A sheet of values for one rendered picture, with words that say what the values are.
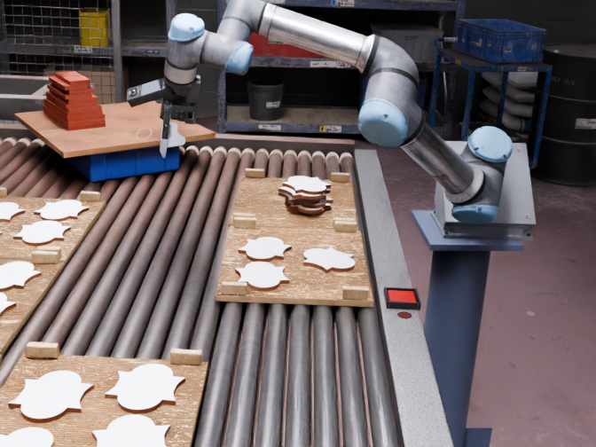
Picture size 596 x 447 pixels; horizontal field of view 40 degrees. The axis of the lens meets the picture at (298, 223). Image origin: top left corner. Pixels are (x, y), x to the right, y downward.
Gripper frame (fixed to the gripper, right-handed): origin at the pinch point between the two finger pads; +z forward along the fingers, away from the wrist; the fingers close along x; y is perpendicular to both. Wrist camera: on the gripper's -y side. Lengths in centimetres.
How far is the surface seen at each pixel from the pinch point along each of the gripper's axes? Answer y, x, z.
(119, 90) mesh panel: -9, 130, 84
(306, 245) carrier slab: 38.0, -23.7, 10.2
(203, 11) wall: 58, 422, 217
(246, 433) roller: 13, -92, -15
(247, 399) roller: 14, -83, -11
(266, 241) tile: 27.7, -23.2, 10.6
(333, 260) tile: 42, -34, 4
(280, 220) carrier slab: 34.6, -7.9, 17.9
